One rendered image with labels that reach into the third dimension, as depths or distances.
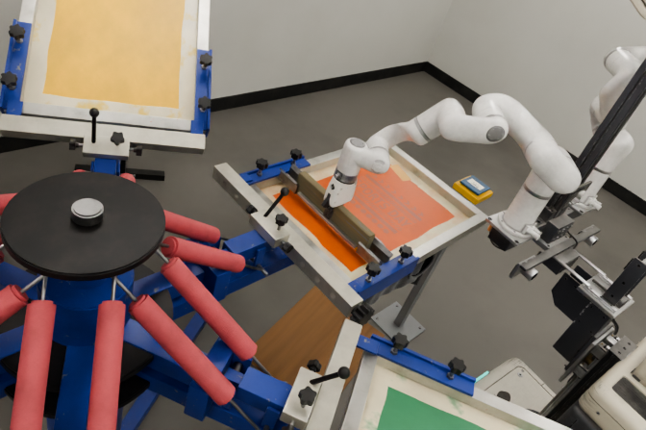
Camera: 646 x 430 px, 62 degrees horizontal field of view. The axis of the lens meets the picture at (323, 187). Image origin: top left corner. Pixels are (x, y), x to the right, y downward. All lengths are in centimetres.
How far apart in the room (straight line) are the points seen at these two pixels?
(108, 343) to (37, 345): 12
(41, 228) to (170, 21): 107
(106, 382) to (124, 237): 28
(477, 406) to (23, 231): 117
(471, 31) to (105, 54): 427
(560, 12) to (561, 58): 39
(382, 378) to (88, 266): 81
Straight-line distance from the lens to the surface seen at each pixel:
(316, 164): 208
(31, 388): 113
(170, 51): 199
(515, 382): 272
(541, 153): 166
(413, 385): 155
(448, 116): 156
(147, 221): 120
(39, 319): 114
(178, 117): 187
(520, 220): 189
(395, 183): 220
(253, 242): 160
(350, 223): 176
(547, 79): 537
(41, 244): 116
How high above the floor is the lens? 214
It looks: 36 degrees down
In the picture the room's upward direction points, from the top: 19 degrees clockwise
